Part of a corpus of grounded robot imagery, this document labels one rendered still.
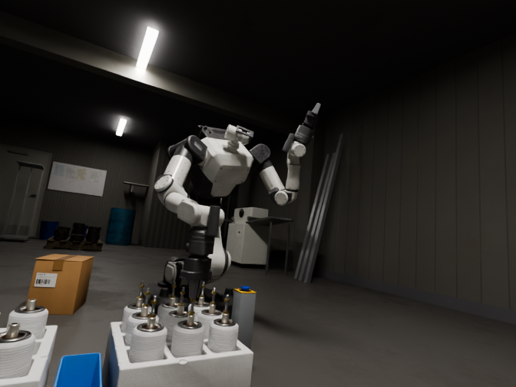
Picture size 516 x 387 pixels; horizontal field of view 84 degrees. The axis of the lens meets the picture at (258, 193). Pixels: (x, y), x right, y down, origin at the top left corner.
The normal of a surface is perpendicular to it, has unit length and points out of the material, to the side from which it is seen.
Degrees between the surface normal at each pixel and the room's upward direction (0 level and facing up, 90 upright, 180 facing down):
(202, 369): 90
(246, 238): 90
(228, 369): 90
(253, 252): 90
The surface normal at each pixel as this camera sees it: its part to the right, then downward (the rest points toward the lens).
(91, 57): 0.51, -0.08
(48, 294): 0.32, -0.13
